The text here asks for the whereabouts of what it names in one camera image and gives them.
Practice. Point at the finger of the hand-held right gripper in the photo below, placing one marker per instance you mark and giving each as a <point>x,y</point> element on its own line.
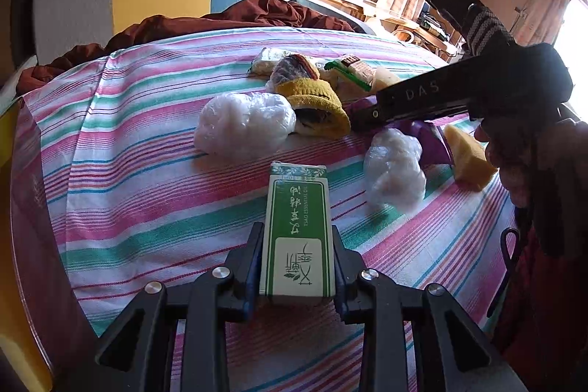
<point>367,116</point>

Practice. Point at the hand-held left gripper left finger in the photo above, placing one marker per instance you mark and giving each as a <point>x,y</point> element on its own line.
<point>255,268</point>

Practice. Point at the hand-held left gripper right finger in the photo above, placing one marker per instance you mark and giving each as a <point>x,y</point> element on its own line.
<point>337,272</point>

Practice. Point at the green and white carton box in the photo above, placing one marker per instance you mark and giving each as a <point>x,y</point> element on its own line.
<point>296,231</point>

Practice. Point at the purple snack packet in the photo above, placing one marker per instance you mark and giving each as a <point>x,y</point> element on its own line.
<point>432,139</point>

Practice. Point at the yellow knit striped sock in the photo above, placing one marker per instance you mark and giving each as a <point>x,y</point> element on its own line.
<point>317,98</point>

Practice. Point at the clear crumpled plastic bag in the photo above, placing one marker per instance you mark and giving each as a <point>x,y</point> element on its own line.
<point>395,167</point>
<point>243,123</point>

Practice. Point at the pale snack packet green edge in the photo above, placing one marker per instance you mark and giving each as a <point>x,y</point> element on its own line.
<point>266,61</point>

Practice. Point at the striped pink green blanket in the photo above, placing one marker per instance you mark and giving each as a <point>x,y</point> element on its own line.
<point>161,190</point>

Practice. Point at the brown crumpled quilt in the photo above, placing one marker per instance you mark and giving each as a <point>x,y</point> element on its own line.
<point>257,13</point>

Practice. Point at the person's red clothing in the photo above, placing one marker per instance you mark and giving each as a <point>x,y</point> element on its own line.
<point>546,318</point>

